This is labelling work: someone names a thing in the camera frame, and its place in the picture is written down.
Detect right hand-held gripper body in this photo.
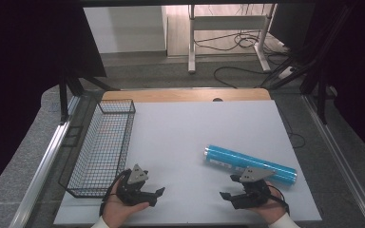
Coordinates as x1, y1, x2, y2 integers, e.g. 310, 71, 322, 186
233, 166, 278, 211

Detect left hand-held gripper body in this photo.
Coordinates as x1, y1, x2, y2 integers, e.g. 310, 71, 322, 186
117, 163, 158, 207

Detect blue cylindrical tube pack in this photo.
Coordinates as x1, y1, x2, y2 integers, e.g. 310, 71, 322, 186
203, 144, 298, 185

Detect black wire basket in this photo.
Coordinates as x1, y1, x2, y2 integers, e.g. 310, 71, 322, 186
58, 99, 137, 200

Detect person's left hand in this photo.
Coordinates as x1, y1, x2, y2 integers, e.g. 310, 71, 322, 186
101, 180, 150, 228

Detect person's right hand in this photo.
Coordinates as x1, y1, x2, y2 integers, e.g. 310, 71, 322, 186
250, 180, 290, 226

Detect person's right white sleeve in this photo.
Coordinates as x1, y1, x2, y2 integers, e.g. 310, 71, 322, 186
267, 212, 301, 228

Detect person's white sleeve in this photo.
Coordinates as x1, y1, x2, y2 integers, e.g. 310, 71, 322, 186
267, 212, 301, 228
90, 216, 111, 228

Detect person's left white sleeve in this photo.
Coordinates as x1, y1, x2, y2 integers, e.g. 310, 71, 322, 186
90, 216, 111, 228

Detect white board mat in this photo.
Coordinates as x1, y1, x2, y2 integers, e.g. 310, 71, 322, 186
53, 100, 323, 226

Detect black metal stand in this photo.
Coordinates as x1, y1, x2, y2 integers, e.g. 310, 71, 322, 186
57, 66, 122, 125
259, 4, 355, 125

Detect white power strip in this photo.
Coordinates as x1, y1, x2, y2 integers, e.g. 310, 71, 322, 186
278, 66, 297, 81

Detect black curtain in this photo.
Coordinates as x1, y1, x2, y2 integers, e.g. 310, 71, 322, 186
300, 0, 365, 160
0, 0, 107, 203

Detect white cabinet panel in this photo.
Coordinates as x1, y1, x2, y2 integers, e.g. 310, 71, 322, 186
83, 5, 168, 55

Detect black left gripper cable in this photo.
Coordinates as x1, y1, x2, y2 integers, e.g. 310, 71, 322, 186
99, 169, 132, 218

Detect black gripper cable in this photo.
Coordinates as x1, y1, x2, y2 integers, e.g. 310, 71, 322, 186
99, 169, 132, 218
266, 184, 291, 217

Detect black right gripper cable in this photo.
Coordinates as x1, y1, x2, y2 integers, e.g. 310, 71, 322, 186
266, 184, 291, 217

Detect thin black looped cable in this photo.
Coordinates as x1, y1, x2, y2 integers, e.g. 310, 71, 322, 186
277, 105, 306, 149

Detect aluminium rail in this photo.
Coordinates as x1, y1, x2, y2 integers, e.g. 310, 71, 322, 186
301, 94, 365, 228
9, 94, 82, 228

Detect long black floor cable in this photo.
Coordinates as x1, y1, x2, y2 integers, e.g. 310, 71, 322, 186
213, 66, 269, 89

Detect white desk frame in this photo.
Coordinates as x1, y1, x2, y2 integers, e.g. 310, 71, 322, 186
187, 4, 278, 75

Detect tangled black floor cables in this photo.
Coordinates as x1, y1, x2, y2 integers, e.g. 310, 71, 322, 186
193, 28, 279, 52

